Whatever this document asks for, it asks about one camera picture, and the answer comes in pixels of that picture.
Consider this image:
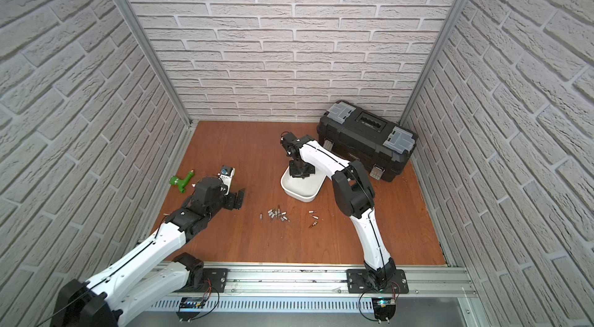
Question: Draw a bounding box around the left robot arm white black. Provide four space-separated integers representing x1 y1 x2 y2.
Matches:
49 174 245 326

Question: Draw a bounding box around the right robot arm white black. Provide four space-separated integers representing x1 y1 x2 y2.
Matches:
280 132 396 291

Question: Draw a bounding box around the white rectangular storage box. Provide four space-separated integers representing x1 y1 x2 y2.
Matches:
281 168 326 203

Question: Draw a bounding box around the pile of silver bits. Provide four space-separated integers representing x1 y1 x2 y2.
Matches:
259 206 290 222

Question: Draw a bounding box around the green toy drill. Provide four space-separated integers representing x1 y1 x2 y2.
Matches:
169 169 195 193

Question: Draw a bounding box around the black plastic toolbox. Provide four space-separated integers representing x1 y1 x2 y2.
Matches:
316 101 418 183

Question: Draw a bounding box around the left controller board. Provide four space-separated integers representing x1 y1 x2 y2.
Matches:
176 297 208 322

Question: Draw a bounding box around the controller board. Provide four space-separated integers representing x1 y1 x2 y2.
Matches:
176 297 208 322
371 298 397 323

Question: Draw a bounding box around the right controller board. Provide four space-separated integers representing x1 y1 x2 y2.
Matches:
371 298 397 323

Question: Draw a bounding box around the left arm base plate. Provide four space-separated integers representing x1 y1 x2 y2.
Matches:
183 268 229 293

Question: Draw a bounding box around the aluminium mounting rail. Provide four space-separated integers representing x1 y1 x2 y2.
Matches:
205 261 478 299

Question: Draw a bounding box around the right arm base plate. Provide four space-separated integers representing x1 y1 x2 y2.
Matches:
346 269 409 295

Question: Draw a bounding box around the left aluminium corner post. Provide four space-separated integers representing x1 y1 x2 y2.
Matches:
113 0 193 127

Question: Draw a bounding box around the aluminium corner post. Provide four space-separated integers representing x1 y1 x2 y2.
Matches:
113 0 193 127
398 0 468 125

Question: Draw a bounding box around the right aluminium corner post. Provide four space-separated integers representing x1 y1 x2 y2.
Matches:
398 0 468 125

